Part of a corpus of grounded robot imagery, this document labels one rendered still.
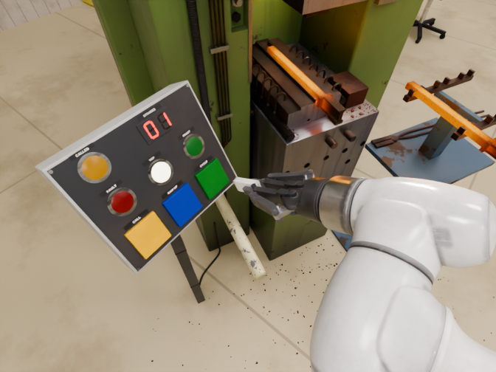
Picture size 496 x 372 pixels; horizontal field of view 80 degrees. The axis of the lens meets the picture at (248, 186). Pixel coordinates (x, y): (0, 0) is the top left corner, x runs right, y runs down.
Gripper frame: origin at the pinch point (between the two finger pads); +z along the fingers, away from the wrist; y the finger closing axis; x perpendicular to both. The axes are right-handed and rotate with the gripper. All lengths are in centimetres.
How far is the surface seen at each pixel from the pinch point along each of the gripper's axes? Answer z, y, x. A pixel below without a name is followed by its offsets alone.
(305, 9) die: -0.1, 36.2, 24.1
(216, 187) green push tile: 12.5, -0.4, -2.1
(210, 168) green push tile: 12.5, 0.7, 2.8
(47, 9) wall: 400, 117, 113
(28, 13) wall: 399, 95, 115
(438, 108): -15, 69, -20
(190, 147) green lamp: 12.9, -1.1, 9.9
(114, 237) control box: 13.3, -25.3, 4.8
